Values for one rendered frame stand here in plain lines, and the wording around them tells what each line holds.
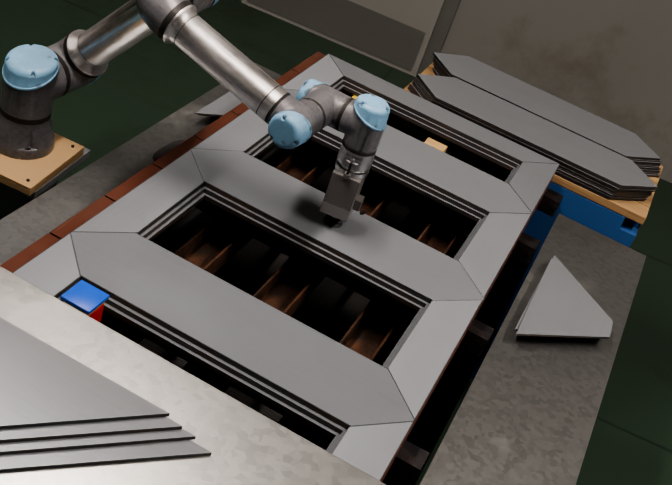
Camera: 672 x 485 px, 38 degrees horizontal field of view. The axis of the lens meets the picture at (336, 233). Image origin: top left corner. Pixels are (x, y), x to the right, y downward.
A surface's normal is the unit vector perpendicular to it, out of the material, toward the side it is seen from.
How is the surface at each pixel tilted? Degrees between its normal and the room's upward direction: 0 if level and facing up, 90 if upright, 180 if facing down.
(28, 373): 0
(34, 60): 8
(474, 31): 90
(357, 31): 90
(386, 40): 90
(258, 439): 0
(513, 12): 90
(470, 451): 0
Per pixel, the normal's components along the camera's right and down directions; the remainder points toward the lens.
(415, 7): -0.32, 0.47
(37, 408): 0.29, -0.78
